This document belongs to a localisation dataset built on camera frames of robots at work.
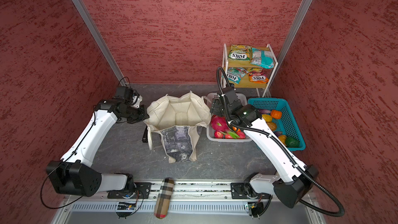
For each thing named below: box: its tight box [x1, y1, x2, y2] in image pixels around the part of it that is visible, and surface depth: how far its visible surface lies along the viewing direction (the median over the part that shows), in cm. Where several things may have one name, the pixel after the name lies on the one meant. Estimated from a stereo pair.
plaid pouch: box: [154, 177, 175, 219], surface depth 71 cm
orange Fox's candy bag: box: [247, 71, 269, 84], surface depth 103 cm
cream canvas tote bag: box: [143, 91, 211, 163], surface depth 82 cm
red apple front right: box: [236, 130, 247, 139], surface depth 88 cm
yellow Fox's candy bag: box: [227, 44, 253, 61], surface depth 91 cm
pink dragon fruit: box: [210, 115, 240, 139], surface depth 87 cm
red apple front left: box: [214, 131, 224, 139], surface depth 91 cm
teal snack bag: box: [250, 47, 275, 69], surface depth 87 cm
